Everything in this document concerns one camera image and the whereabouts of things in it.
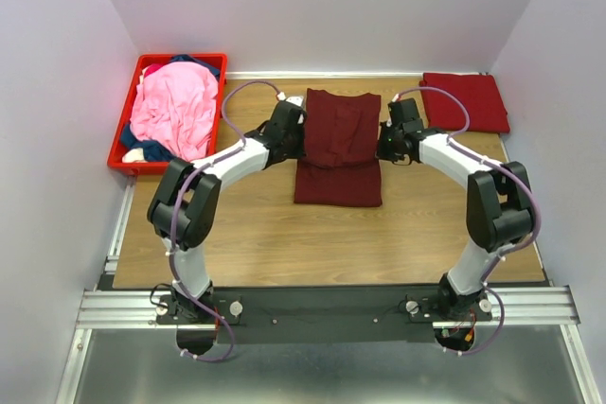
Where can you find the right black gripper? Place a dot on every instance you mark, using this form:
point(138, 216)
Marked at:
point(382, 152)

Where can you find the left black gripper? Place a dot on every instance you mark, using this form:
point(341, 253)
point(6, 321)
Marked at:
point(298, 153)

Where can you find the maroon t shirt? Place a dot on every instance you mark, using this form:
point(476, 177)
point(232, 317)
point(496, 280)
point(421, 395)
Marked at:
point(340, 167)

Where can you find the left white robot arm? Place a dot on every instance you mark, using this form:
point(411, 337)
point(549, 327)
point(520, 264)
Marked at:
point(184, 206)

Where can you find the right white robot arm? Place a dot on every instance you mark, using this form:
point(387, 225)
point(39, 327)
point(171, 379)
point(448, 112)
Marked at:
point(499, 210)

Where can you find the folded red t shirt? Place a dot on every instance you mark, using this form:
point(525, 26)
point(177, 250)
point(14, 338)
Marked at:
point(479, 95)

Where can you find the pink t shirt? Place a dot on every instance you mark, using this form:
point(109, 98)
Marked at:
point(176, 106)

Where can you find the navy blue t shirt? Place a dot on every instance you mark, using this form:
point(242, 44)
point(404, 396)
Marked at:
point(153, 151)

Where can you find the white cloth in bin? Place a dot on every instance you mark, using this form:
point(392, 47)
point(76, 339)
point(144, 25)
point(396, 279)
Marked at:
point(134, 156)

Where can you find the red plastic bin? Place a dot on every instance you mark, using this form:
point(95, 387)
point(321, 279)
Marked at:
point(118, 150)

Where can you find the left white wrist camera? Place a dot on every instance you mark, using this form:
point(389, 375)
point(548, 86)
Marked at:
point(297, 101)

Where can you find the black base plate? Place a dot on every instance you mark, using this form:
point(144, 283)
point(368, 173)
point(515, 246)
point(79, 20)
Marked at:
point(321, 314)

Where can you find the aluminium frame rail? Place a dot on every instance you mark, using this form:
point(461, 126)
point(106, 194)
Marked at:
point(120, 354)

